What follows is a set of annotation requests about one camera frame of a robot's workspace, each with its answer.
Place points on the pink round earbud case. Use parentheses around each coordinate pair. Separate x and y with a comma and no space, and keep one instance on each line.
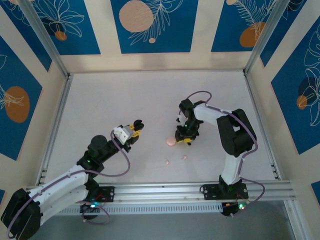
(170,141)

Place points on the small pink earbud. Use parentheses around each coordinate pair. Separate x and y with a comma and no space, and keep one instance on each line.
(167,162)
(184,157)

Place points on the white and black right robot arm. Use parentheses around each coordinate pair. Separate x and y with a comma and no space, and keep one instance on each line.
(232,170)

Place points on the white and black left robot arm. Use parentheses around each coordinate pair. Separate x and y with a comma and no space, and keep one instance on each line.
(60,182)

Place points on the black controller box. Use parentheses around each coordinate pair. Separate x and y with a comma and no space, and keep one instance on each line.
(86,208)
(228,208)

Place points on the long aluminium base rail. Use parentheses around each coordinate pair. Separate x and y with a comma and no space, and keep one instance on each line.
(162,191)

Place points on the aluminium side rail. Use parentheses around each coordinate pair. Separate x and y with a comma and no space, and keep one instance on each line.
(58,112)
(260,112)

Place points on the aluminium frame post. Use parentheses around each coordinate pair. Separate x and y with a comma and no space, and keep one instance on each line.
(265,32)
(42,32)
(296,225)

